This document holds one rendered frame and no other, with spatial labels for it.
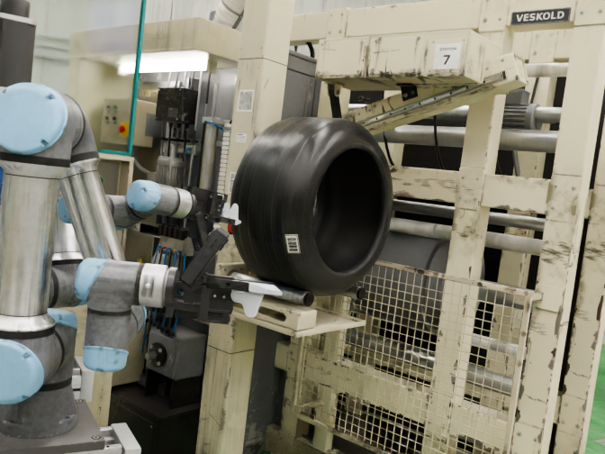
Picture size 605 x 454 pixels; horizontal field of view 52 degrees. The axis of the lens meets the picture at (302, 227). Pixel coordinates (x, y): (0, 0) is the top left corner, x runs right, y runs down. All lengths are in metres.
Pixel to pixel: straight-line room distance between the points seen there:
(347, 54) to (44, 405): 1.55
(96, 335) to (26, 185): 0.28
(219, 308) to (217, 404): 1.27
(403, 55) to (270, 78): 0.46
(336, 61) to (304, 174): 0.65
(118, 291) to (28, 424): 0.35
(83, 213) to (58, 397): 0.36
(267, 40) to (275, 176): 0.58
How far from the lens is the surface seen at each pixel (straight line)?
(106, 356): 1.14
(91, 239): 1.23
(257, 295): 1.05
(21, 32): 1.51
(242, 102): 2.23
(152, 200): 1.54
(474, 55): 2.10
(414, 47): 2.15
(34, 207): 1.12
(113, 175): 2.27
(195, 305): 1.10
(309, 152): 1.82
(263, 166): 1.87
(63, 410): 1.35
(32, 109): 1.10
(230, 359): 2.26
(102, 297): 1.11
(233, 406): 2.35
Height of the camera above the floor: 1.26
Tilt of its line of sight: 4 degrees down
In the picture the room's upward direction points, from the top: 7 degrees clockwise
